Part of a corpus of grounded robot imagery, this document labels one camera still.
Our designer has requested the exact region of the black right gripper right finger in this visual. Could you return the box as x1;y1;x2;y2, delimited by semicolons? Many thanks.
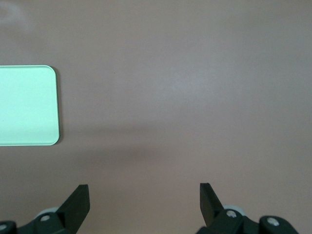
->
196;182;299;234

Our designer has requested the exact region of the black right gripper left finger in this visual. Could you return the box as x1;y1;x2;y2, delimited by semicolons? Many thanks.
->
0;184;90;234

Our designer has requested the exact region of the light green rectangular tray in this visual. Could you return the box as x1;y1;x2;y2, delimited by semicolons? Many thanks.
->
0;65;60;146

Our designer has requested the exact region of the brown table cover mat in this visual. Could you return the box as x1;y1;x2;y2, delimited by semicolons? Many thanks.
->
0;0;312;234

